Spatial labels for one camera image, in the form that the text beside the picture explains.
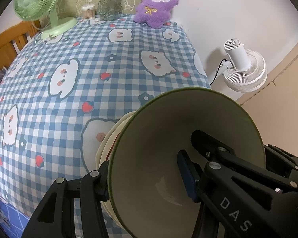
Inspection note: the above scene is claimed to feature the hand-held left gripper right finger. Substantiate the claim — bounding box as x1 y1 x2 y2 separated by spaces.
177 150 220 238

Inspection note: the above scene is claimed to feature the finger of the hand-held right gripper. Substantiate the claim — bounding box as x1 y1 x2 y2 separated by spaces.
191 129 298 194
263 143 298 191

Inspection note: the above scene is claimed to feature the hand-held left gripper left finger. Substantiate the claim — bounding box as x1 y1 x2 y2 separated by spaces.
21 161 110 238

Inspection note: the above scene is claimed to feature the floral ceramic bowl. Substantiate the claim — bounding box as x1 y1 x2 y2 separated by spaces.
108 87 266 238

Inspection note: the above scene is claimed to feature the beige door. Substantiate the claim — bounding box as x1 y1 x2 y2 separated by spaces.
235 30 298 152

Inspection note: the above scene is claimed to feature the blue checked printed tablecloth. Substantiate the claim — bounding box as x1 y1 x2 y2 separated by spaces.
0 13 213 238

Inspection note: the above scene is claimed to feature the white fan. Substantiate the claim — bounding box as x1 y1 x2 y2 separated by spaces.
222 38 268 93

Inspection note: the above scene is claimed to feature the blue grid sheet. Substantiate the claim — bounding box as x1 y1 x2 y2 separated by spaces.
0 196 40 238

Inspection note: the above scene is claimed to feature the purple plush rabbit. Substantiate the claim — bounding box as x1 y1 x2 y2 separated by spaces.
135 0 180 29

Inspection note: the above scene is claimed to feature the cotton swab container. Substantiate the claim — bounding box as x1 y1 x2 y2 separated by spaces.
81 4 96 19

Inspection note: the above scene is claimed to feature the glass jar with dark lid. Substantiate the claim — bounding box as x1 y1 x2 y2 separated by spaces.
97 0 123 21

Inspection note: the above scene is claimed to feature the green desk fan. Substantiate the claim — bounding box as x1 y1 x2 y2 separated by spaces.
14 0 78 40

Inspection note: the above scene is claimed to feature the black fan cable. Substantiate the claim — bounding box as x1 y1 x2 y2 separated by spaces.
210 58 227 86

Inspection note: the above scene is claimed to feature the white power cable with plug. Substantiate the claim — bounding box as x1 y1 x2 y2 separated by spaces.
31 18 55 45

